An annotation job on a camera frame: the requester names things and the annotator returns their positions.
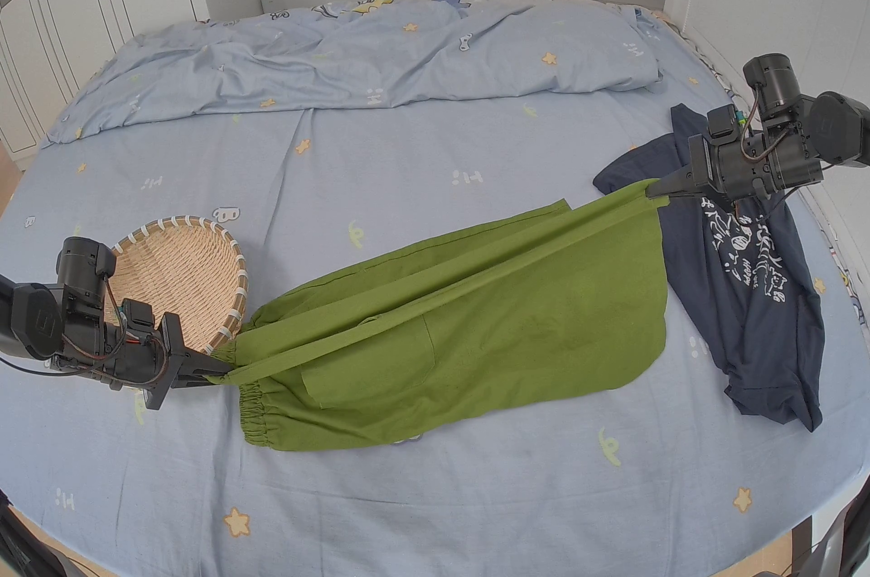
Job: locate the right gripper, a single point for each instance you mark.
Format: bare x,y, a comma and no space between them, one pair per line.
761,170

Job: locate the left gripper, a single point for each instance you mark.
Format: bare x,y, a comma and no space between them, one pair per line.
129,367

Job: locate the green shorts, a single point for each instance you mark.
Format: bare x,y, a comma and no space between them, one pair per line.
516,323

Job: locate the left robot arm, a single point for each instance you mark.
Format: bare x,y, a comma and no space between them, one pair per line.
41,319

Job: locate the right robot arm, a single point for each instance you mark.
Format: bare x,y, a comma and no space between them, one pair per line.
839,129

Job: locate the round woven basket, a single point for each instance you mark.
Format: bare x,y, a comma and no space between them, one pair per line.
183,275

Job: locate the bed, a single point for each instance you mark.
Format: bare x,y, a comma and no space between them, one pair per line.
421,173

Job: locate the dark blue printed T-shirt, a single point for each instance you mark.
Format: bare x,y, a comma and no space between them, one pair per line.
768,316

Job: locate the pale blue quilt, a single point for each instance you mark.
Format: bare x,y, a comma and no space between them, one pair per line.
340,65

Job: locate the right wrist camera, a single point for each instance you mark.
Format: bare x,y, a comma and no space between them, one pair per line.
726,126

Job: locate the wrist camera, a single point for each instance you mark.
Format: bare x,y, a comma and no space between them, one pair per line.
726,126
138,319

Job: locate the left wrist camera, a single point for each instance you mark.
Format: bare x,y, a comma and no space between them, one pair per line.
138,319

